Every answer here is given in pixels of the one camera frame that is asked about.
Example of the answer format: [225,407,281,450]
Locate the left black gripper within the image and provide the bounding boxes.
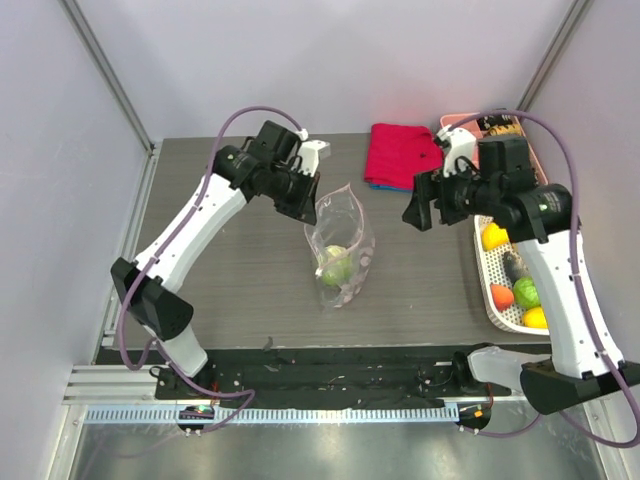
[266,165,321,226]

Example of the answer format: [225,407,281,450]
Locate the clear pink zip top bag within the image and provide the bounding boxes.
[304,184,376,311]

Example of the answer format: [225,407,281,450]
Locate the grey toy fish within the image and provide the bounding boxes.
[502,251,531,284]

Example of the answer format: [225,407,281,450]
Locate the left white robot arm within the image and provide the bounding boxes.
[111,121,330,399]

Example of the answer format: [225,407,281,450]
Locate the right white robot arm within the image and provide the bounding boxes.
[402,128,639,415]

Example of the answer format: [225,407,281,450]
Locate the red folded cloth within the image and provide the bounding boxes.
[364,123,443,189]

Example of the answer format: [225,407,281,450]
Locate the blue folded cloth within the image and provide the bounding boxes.
[369,183,412,193]

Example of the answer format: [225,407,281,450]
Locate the pink divided organizer tray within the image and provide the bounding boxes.
[439,113,549,185]

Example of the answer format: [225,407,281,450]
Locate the yellow toy corn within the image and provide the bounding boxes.
[481,222,510,251]

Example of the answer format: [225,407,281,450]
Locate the black floral rolled sock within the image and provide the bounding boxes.
[476,114,514,131]

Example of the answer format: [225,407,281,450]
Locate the yellow striped rolled sock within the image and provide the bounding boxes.
[486,124,523,136]

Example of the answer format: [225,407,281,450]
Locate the white perforated basket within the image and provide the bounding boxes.
[473,216,549,336]

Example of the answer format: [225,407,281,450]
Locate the red orange toy fruit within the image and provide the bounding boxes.
[490,284,515,312]

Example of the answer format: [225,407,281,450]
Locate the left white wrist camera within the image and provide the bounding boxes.
[296,129,331,177]

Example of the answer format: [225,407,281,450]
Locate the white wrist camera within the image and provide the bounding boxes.
[296,129,331,177]
[434,125,477,178]

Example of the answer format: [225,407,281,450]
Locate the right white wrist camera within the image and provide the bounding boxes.
[434,125,477,178]

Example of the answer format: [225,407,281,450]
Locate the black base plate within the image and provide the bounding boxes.
[94,343,531,407]

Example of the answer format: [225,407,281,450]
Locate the slotted cable duct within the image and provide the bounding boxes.
[84,404,459,425]

